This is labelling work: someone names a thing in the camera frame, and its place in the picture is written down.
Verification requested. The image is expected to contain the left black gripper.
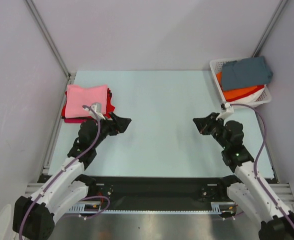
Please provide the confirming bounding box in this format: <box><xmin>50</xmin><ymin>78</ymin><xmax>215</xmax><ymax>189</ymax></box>
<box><xmin>91</xmin><ymin>111</ymin><xmax>131</xmax><ymax>149</ymax></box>

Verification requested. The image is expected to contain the pink t shirt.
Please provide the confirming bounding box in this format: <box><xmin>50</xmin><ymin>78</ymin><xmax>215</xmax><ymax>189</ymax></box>
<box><xmin>63</xmin><ymin>84</ymin><xmax>108</xmax><ymax>119</ymax></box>

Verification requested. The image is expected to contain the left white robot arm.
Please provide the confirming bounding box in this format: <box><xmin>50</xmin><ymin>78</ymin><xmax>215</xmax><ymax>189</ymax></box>
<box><xmin>12</xmin><ymin>113</ymin><xmax>131</xmax><ymax>240</ymax></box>

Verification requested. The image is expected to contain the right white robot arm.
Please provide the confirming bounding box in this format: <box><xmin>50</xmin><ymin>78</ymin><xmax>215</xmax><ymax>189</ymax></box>
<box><xmin>193</xmin><ymin>112</ymin><xmax>294</xmax><ymax>240</ymax></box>

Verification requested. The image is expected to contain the folded red t shirt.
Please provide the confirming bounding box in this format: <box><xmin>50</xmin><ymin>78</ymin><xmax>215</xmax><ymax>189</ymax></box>
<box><xmin>61</xmin><ymin>87</ymin><xmax>116</xmax><ymax>119</ymax></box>

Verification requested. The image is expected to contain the orange t shirt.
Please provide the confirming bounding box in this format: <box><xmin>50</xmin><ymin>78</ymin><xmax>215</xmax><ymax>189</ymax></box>
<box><xmin>216</xmin><ymin>72</ymin><xmax>265</xmax><ymax>103</ymax></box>

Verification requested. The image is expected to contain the folded magenta t shirt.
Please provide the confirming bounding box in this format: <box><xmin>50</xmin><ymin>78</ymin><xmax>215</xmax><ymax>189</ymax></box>
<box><xmin>64</xmin><ymin>118</ymin><xmax>86</xmax><ymax>124</ymax></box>

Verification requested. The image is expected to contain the white t shirt in basket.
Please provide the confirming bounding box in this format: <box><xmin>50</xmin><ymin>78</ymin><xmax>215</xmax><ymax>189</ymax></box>
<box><xmin>229</xmin><ymin>89</ymin><xmax>264</xmax><ymax>104</ymax></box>

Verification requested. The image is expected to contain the red t shirt in basket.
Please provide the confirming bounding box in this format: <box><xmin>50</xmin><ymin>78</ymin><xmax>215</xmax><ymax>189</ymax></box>
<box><xmin>223</xmin><ymin>85</ymin><xmax>265</xmax><ymax>102</ymax></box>

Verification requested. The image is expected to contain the white plastic basket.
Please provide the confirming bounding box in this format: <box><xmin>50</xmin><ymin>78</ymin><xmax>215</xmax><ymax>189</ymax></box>
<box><xmin>209</xmin><ymin>57</ymin><xmax>272</xmax><ymax>107</ymax></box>

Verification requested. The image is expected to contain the grey blue t shirt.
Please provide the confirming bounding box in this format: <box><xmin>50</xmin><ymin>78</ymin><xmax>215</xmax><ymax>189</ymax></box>
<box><xmin>221</xmin><ymin>56</ymin><xmax>273</xmax><ymax>91</ymax></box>

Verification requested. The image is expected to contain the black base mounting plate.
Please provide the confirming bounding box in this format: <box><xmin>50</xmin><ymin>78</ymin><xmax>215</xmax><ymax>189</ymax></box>
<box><xmin>77</xmin><ymin>174</ymin><xmax>241</xmax><ymax>212</ymax></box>

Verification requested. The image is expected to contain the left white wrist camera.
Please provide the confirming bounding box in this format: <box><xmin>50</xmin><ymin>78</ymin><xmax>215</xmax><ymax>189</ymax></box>
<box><xmin>82</xmin><ymin>102</ymin><xmax>106</xmax><ymax>120</ymax></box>

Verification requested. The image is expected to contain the white slotted cable duct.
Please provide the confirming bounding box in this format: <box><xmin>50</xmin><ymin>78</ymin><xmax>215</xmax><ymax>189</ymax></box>
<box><xmin>66</xmin><ymin>201</ymin><xmax>237</xmax><ymax>215</ymax></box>

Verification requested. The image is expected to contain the right aluminium corner post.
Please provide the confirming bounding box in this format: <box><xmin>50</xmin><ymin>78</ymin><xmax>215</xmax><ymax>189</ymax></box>
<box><xmin>251</xmin><ymin>0</ymin><xmax>291</xmax><ymax>58</ymax></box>

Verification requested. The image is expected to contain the aluminium corner post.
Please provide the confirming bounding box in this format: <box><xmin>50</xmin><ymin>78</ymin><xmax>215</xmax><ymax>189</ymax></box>
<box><xmin>251</xmin><ymin>0</ymin><xmax>291</xmax><ymax>58</ymax></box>
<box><xmin>23</xmin><ymin>0</ymin><xmax>71</xmax><ymax>78</ymax></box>

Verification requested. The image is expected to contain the aluminium front frame rail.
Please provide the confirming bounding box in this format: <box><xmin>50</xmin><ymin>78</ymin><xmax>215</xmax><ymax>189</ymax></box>
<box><xmin>24</xmin><ymin>183</ymin><xmax>294</xmax><ymax>204</ymax></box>

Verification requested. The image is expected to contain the left aluminium corner post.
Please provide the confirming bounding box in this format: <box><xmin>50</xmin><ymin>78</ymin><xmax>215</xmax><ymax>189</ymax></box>
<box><xmin>23</xmin><ymin>0</ymin><xmax>71</xmax><ymax>78</ymax></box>

